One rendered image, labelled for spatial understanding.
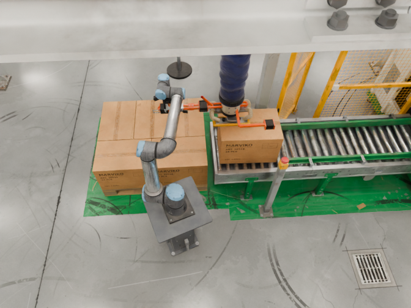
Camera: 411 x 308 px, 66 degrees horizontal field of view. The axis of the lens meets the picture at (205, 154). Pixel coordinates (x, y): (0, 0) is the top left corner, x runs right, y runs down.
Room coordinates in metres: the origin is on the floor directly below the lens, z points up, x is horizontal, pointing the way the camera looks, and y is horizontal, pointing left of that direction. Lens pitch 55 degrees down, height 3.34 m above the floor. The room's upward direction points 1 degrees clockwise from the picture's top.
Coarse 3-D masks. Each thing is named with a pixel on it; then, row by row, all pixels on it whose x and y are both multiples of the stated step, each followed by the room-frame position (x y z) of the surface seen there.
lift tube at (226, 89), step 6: (246, 54) 1.95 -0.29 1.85; (222, 84) 1.97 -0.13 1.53; (228, 84) 1.94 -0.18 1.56; (234, 84) 1.93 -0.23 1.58; (240, 84) 1.94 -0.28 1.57; (222, 90) 1.98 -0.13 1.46; (228, 90) 1.94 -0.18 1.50; (234, 90) 1.93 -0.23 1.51; (240, 90) 1.95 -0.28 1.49; (222, 96) 1.97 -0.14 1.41; (228, 96) 1.93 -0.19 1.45; (234, 96) 1.93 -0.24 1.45; (240, 96) 1.94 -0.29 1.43
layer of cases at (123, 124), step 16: (112, 112) 2.55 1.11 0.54; (128, 112) 2.55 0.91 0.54; (144, 112) 2.56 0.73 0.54; (192, 112) 2.57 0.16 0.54; (112, 128) 2.31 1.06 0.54; (128, 128) 2.31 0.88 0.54; (144, 128) 2.31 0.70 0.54; (160, 128) 2.32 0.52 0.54; (192, 128) 2.32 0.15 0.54; (112, 144) 2.08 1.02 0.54; (128, 144) 2.08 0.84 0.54; (192, 144) 2.10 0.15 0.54; (96, 160) 1.87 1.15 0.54; (112, 160) 1.87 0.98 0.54; (128, 160) 1.88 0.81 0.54; (160, 160) 1.88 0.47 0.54; (176, 160) 1.88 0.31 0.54; (192, 160) 1.89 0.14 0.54; (96, 176) 1.73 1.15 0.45; (112, 176) 1.75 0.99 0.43; (128, 176) 1.76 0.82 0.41; (160, 176) 1.78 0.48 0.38; (176, 176) 1.80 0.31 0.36; (192, 176) 1.81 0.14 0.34
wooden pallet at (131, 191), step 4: (132, 188) 1.76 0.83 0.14; (136, 188) 1.76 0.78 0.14; (140, 188) 1.76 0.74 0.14; (200, 188) 1.82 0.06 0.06; (204, 188) 1.82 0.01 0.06; (104, 192) 1.73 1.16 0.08; (108, 192) 1.73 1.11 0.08; (112, 192) 1.74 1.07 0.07; (116, 192) 1.75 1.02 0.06; (120, 192) 1.77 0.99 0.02; (124, 192) 1.77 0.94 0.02; (128, 192) 1.77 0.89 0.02; (132, 192) 1.77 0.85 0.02; (136, 192) 1.77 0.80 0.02; (140, 192) 1.77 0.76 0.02
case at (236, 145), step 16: (240, 112) 2.20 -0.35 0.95; (256, 112) 2.21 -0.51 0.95; (272, 112) 2.21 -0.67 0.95; (224, 128) 1.99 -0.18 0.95; (240, 128) 2.00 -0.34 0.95; (256, 128) 2.00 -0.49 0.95; (224, 144) 1.84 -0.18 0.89; (240, 144) 1.85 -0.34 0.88; (256, 144) 1.86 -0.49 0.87; (272, 144) 1.87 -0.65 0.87; (224, 160) 1.85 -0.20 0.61; (240, 160) 1.85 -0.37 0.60; (256, 160) 1.86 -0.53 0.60; (272, 160) 1.87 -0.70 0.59
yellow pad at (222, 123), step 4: (240, 116) 1.99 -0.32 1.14; (220, 120) 1.93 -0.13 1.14; (224, 120) 1.92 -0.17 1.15; (236, 120) 1.93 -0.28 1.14; (240, 120) 1.93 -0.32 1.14; (248, 120) 1.93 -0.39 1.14; (216, 124) 1.89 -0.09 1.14; (220, 124) 1.89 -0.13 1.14; (224, 124) 1.89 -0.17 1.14; (228, 124) 1.89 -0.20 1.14; (232, 124) 1.89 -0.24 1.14; (236, 124) 1.89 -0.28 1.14; (240, 124) 1.89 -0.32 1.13
